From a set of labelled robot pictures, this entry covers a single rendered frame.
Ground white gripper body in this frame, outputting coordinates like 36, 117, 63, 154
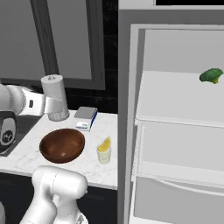
43, 96, 68, 116

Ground brown wooden bowl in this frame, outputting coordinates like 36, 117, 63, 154
38, 128, 87, 165

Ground yellow lemon wedge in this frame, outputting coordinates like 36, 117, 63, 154
97, 136, 112, 153

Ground grey fridge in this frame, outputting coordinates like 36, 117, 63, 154
117, 8, 224, 224

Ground glass of lemonade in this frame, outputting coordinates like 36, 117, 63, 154
96, 143, 112, 165

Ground white fridge shelf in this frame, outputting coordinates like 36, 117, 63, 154
135, 69, 224, 129

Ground white fridge drawer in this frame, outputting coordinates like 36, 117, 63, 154
131, 175, 224, 224

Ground white paper towel roll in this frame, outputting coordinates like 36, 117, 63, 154
40, 73, 71, 123

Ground grey and blue box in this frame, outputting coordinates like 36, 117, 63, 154
73, 106, 99, 132

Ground grey sink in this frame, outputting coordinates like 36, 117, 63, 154
0, 114, 42, 158

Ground grey framed window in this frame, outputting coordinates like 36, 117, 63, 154
0, 0, 107, 91

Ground dark base cupboards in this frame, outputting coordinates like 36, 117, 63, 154
0, 171, 119, 224

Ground white cupboard with black opening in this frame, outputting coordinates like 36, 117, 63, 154
117, 0, 224, 11

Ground green broccoli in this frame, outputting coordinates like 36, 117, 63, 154
199, 67, 224, 85

